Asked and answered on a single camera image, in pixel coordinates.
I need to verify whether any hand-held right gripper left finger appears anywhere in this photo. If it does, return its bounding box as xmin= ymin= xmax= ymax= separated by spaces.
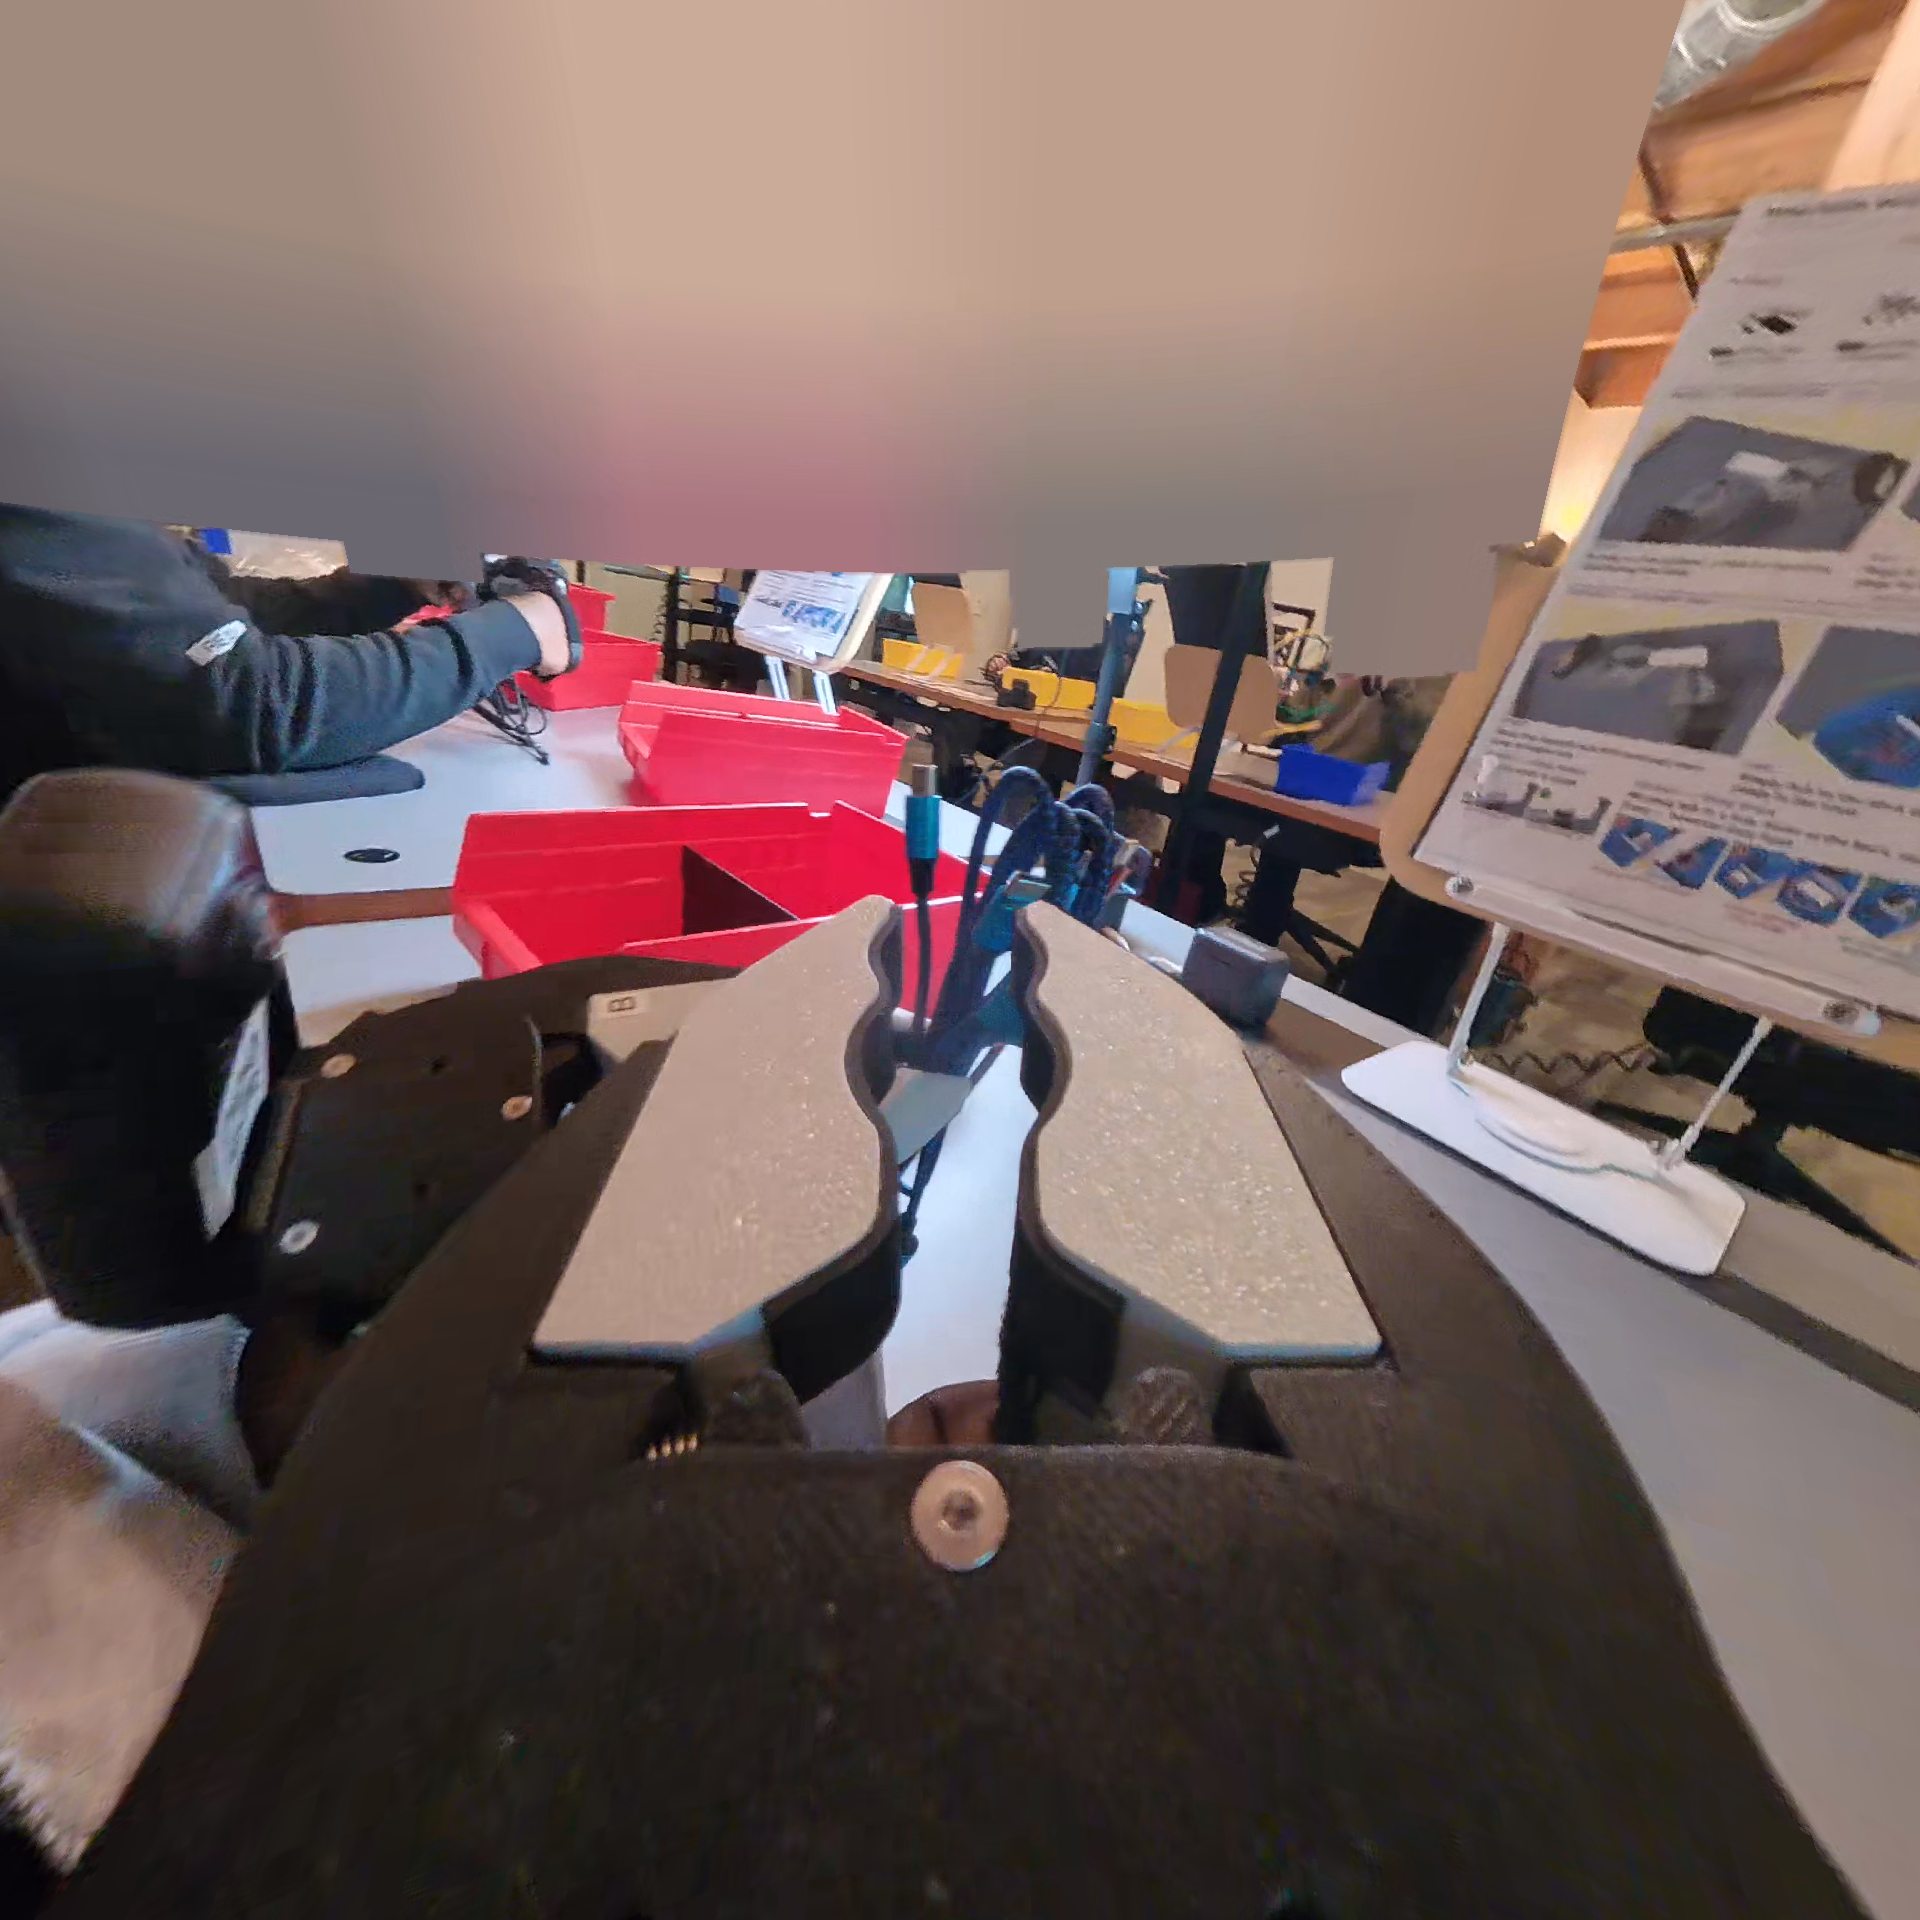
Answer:
xmin=529 ymin=894 xmax=905 ymax=1413

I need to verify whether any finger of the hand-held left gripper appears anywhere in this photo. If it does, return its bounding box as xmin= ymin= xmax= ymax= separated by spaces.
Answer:
xmin=879 ymin=1067 xmax=980 ymax=1167

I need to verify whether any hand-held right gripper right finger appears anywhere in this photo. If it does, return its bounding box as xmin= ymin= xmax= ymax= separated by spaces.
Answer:
xmin=992 ymin=901 xmax=1386 ymax=1448

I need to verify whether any blue braided multi-plug cable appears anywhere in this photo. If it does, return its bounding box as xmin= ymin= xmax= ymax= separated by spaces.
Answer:
xmin=887 ymin=760 xmax=1161 ymax=1262

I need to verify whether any person's left forearm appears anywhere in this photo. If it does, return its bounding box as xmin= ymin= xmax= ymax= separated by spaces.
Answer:
xmin=0 ymin=1303 xmax=265 ymax=1876

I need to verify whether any red plastic bin with divider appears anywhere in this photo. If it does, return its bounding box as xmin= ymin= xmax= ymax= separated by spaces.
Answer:
xmin=450 ymin=799 xmax=992 ymax=984

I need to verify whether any wooden work table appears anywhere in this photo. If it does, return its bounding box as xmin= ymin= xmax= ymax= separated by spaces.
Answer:
xmin=840 ymin=660 xmax=1390 ymax=846

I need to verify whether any instruction board on white stand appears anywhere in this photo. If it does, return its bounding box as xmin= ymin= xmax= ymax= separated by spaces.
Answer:
xmin=731 ymin=568 xmax=887 ymax=712
xmin=1340 ymin=187 xmax=1920 ymax=1280

